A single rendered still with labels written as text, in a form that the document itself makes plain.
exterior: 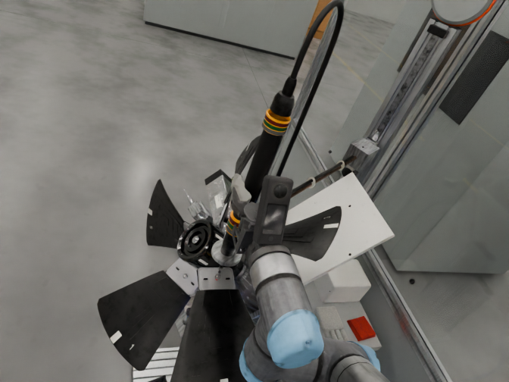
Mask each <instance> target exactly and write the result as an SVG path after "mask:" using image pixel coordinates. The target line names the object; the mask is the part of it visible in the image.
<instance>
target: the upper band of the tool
mask: <svg viewBox="0 0 509 382"><path fill-rule="evenodd" d="M266 115H267V116H268V117H269V119H271V120H272V121H275V122H277V123H280V124H288V123H289V122H290V120H291V118H290V116H289V117H281V116H279V115H277V114H274V113H273V112H272V111H271V110H270V109H268V110H267V112H266ZM275 118H276V119H275ZM277 119H278V120H277Z"/></svg>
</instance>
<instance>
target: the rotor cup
mask: <svg viewBox="0 0 509 382"><path fill-rule="evenodd" d="M216 234H217V235H218V236H220V237H221V238H222V239H223V238H224V236H225V232H223V231H222V230H221V229H220V228H219V227H218V226H216V225H215V224H213V223H212V222H211V221H209V220H206V219H199V220H197V221H194V222H192V223H191V224H190V225H189V226H188V227H187V228H186V229H185V230H184V231H183V233H182V234H181V236H180V238H179V241H178V244H177V253H178V256H179V257H180V258H181V259H182V260H183V261H184V262H185V263H187V264H189V265H191V266H193V267H194V268H195V269H197V270H198V269H199V268H218V267H219V266H220V264H218V263H217V262H216V261H215V260H214V259H213V257H212V255H211V250H212V247H213V246H212V245H213V244H215V243H216V241H218V240H219V239H218V238H217V237H216ZM195 236H198V237H199V239H198V242H197V243H192V239H193V238H194V237H195ZM199 259H201V260H203V261H205V262H206V263H208V265H204V264H203V263H201V262H200V261H199ZM244 261H245V254H242V257H241V260H240V262H239V263H238V264H237V265H234V266H231V267H227V266H223V267H224V268H232V270H233V276H236V275H237V274H238V273H239V271H240V269H241V268H242V266H243V263H244Z"/></svg>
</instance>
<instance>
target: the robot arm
mask: <svg viewBox="0 0 509 382"><path fill-rule="evenodd" d="M293 184H294V182H293V180H292V179H289V178H288V177H278V176H272V175H266V176H265V177H264V182H263V186H262V190H261V197H260V202H259V203H253V202H250V200H251V194H250V192H248V191H247V190H246V189H245V183H244V182H243V181H242V176H241V175H239V174H235V175H234V177H233V180H232V185H231V193H232V194H231V198H230V207H231V209H232V210H233V212H234V213H236V214H237V215H238V217H239V218H241V221H240V222H239V226H238V229H237V227H236V224H234V227H233V230H232V236H233V242H234V246H235V249H236V254H245V256H246V259H247V262H248V268H249V271H250V275H251V281H252V284H253V287H254V293H255V295H256V298H257V301H258V307H259V310H260V313H261V316H260V318H259V319H258V322H257V323H256V325H255V327H254V329H253V331H252V332H251V334H250V336H249V337H248V338H247V340H246V341H245V343H244V346H243V350H242V352H241V355H240V358H239V367H240V370H241V372H242V375H243V377H244V378H245V379H246V380H247V381H248V382H277V381H278V380H286V381H291V382H390V381H389V380H388V379H387V378H386V377H385V376H384V375H383V374H382V373H381V372H380V365H379V359H377V358H376V353H375V352H374V351H373V350H372V349H371V348H370V347H369V346H365V345H361V344H359V343H356V342H354V341H343V340H335V339H331V338H327V337H322V336H321V333H320V325H319V322H318V320H317V317H316V316H315V314H314V312H313V309H312V307H311V304H310V301H309V299H308V295H307V293H306V291H305V288H304V285H303V283H302V281H301V277H300V275H299V272H298V269H297V267H296V265H295V261H294V259H293V258H292V256H291V253H290V251H289V249H288V248H287V247H285V246H282V245H281V244H282V240H283V233H284V229H285V225H286V218H287V214H288V210H289V203H290V199H291V194H292V188H293ZM235 233H236V236H237V240H238V242H237V243H236V239H235ZM240 249H241V250H243V251H241V250H240Z"/></svg>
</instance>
